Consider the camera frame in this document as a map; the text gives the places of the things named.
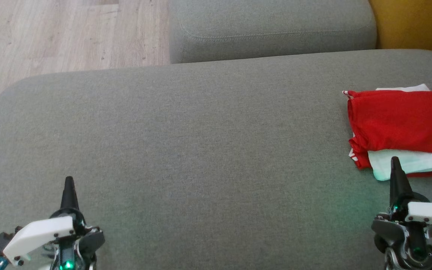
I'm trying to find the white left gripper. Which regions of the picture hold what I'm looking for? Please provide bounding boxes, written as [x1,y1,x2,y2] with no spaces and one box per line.
[2,176,106,270]

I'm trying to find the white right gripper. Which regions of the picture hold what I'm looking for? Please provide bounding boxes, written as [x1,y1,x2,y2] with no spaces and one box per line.
[371,157,432,270]

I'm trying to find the red shirt with striped cuffs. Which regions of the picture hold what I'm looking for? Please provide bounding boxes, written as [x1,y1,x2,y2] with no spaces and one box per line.
[342,89,432,182]

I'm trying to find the red shorts with white stripe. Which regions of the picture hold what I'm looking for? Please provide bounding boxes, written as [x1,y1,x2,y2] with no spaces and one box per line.
[375,84,432,178]

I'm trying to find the grey fabric sofa seat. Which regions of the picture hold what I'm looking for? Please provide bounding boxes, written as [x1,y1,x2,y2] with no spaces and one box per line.
[0,49,432,270]

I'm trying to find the grey fabric sofa cushion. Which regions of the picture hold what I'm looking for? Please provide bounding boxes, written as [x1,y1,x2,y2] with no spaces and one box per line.
[168,0,378,64]

